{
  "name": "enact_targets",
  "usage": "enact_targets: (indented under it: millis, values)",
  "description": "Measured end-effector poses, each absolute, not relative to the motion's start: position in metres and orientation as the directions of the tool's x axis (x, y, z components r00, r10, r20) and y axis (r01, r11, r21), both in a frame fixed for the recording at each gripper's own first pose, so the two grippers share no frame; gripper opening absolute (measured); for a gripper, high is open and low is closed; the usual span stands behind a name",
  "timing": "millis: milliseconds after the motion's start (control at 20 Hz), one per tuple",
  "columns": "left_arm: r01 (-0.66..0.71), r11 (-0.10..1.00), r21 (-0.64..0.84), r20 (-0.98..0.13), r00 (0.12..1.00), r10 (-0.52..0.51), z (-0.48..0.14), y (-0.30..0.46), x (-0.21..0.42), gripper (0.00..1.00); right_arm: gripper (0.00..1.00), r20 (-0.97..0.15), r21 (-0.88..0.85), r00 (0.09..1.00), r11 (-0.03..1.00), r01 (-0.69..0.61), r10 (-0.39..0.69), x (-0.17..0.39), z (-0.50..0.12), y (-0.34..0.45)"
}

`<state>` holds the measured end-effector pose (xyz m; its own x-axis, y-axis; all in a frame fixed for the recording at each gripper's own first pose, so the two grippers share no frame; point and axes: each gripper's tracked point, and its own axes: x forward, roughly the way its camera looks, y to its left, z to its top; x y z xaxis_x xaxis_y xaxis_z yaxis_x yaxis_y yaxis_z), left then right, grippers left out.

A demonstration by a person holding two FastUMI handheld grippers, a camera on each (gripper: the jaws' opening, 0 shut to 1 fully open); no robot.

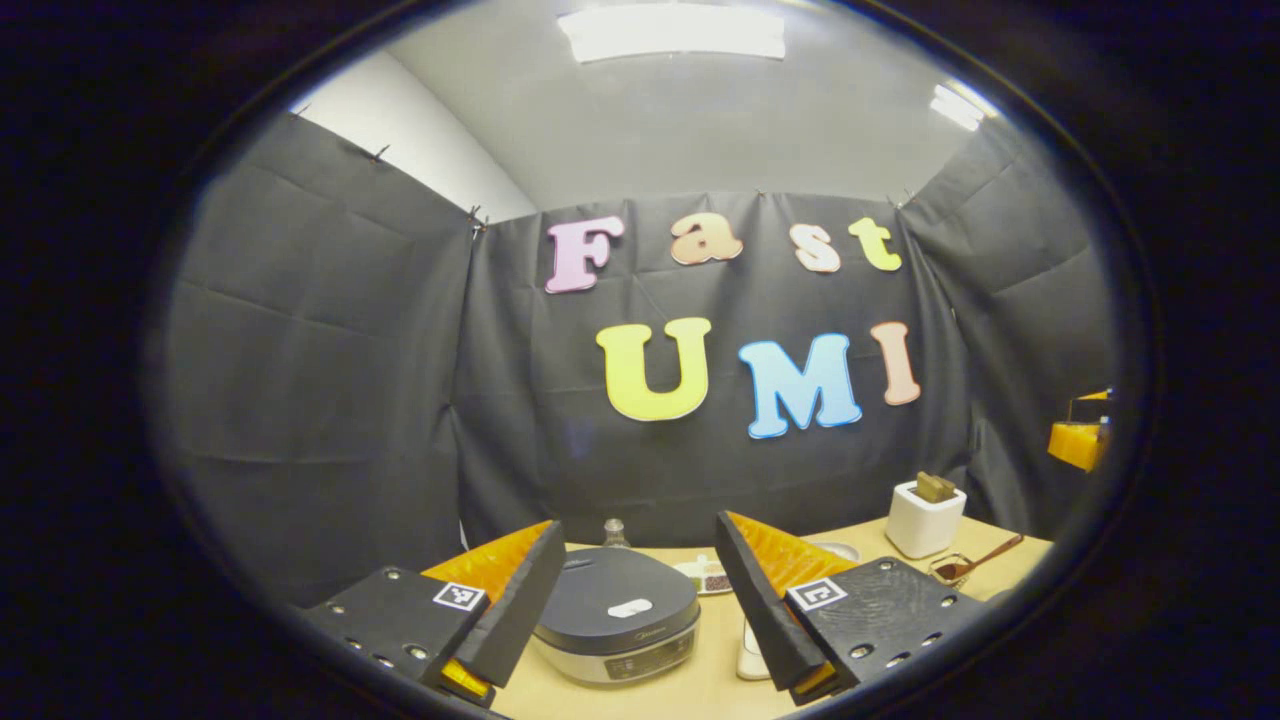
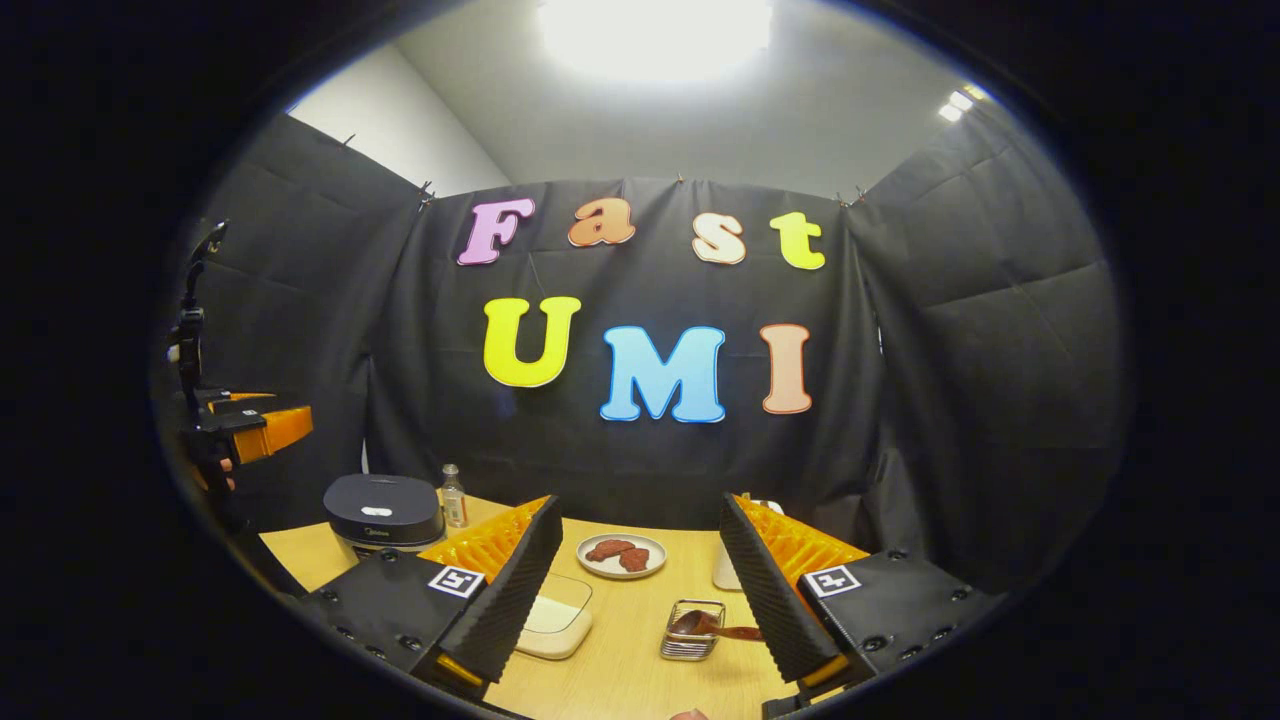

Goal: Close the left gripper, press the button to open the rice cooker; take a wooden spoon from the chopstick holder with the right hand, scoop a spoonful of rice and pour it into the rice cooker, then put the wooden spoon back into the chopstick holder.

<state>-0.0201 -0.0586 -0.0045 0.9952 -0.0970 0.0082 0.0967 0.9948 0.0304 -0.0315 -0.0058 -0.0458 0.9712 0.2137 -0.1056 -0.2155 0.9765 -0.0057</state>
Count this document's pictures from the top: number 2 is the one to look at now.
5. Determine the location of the round white plate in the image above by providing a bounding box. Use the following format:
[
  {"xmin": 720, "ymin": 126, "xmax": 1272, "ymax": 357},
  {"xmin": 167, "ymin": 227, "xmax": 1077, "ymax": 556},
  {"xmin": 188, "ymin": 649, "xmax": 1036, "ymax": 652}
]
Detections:
[{"xmin": 576, "ymin": 533, "xmax": 668, "ymax": 581}]

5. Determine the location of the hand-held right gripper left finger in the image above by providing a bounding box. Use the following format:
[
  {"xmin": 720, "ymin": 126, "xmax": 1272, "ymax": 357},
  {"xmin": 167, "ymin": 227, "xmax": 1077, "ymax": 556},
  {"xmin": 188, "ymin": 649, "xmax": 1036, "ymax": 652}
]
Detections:
[{"xmin": 305, "ymin": 495, "xmax": 564, "ymax": 701}]

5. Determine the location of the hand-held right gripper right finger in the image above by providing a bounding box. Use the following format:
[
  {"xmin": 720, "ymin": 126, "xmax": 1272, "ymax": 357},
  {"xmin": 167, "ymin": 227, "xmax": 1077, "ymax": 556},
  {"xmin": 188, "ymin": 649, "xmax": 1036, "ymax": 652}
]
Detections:
[{"xmin": 718, "ymin": 492, "xmax": 1006, "ymax": 716}]

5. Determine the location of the metal mesh chopstick holder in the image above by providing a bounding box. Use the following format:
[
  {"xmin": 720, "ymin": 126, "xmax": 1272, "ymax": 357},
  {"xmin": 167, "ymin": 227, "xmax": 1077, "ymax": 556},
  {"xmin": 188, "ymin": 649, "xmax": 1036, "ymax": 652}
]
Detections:
[{"xmin": 660, "ymin": 599, "xmax": 728, "ymax": 663}]

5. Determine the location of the white rice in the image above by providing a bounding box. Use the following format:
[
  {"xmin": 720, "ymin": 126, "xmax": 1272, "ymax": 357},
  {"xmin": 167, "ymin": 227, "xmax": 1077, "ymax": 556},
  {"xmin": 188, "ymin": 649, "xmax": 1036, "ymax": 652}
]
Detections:
[{"xmin": 523, "ymin": 595, "xmax": 586, "ymax": 636}]

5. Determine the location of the white box holder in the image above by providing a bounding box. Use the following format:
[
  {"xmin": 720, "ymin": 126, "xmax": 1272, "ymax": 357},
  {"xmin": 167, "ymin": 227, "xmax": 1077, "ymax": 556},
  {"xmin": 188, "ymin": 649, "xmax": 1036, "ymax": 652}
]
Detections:
[{"xmin": 712, "ymin": 497, "xmax": 786, "ymax": 591}]

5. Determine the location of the small clear glass bottle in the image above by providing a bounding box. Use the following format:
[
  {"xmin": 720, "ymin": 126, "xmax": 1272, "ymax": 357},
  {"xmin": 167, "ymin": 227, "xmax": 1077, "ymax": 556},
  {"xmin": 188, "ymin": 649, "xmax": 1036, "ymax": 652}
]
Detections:
[{"xmin": 441, "ymin": 463, "xmax": 470, "ymax": 529}]

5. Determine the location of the black rice cooker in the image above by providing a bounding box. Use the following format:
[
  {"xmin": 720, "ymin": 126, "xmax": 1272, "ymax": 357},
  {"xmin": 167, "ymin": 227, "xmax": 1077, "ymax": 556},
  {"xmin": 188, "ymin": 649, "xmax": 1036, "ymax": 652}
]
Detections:
[{"xmin": 322, "ymin": 474, "xmax": 447, "ymax": 561}]

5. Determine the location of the brown wooden spoon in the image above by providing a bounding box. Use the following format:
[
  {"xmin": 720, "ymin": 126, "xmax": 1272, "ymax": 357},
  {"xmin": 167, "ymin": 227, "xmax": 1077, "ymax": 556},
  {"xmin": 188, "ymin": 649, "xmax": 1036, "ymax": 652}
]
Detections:
[{"xmin": 668, "ymin": 608, "xmax": 766, "ymax": 643}]

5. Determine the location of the black backdrop cloth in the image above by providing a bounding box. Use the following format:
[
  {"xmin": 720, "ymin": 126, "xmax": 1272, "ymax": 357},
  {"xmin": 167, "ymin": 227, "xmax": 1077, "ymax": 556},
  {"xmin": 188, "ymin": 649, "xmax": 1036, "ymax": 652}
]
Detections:
[{"xmin": 155, "ymin": 105, "xmax": 1131, "ymax": 591}]

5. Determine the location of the clear plastic container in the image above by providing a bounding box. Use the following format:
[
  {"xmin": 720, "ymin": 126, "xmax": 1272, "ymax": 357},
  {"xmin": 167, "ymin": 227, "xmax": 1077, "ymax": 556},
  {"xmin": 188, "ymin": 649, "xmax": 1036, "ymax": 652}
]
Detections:
[{"xmin": 515, "ymin": 572, "xmax": 594, "ymax": 661}]

